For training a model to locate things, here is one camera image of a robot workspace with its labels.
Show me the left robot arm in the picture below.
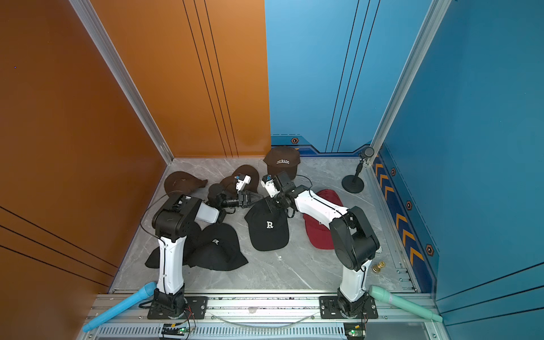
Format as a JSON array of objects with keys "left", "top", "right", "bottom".
[{"left": 147, "top": 189, "right": 263, "bottom": 320}]

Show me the brown cap middle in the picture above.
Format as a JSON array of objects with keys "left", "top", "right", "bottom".
[{"left": 220, "top": 164, "right": 259, "bottom": 196}]

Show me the aluminium front rail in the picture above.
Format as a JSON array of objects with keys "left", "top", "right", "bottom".
[{"left": 76, "top": 290, "right": 449, "bottom": 339}]

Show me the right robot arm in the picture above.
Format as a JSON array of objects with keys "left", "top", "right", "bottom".
[{"left": 261, "top": 171, "right": 381, "bottom": 318}]

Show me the brown Colorado cap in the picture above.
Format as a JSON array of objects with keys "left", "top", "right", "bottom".
[{"left": 264, "top": 146, "right": 300, "bottom": 180}]

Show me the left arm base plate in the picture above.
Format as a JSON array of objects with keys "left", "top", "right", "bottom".
[{"left": 147, "top": 296, "right": 208, "bottom": 321}]

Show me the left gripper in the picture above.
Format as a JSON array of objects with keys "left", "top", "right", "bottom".
[{"left": 220, "top": 193, "right": 264, "bottom": 211}]

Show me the black microphone stand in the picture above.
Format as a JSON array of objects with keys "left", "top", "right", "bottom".
[{"left": 341, "top": 145, "right": 375, "bottom": 194}]

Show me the green foam handle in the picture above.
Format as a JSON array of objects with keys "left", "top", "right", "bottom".
[{"left": 368, "top": 286, "right": 443, "bottom": 323}]

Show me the blue foam handle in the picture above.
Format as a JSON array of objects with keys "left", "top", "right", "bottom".
[{"left": 82, "top": 282, "right": 157, "bottom": 333}]

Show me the circuit board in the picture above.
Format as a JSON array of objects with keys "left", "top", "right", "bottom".
[
  {"left": 343, "top": 323, "right": 366, "bottom": 340},
  {"left": 160, "top": 323, "right": 191, "bottom": 339}
]

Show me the black R cap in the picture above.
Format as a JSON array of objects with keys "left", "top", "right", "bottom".
[{"left": 245, "top": 198, "right": 290, "bottom": 252}]

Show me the brown cap far left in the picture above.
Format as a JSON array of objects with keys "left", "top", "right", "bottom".
[{"left": 164, "top": 171, "right": 208, "bottom": 197}]

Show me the left circuit board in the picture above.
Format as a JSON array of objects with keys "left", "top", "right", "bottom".
[{"left": 160, "top": 323, "right": 191, "bottom": 339}]

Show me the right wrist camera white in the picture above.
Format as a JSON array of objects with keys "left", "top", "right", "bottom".
[{"left": 261, "top": 174, "right": 279, "bottom": 198}]

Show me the right circuit board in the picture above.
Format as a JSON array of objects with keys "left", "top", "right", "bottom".
[{"left": 343, "top": 323, "right": 366, "bottom": 340}]

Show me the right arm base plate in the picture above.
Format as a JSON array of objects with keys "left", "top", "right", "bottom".
[{"left": 319, "top": 295, "right": 378, "bottom": 320}]

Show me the gold chess piece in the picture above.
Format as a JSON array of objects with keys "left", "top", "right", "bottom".
[{"left": 371, "top": 262, "right": 386, "bottom": 273}]

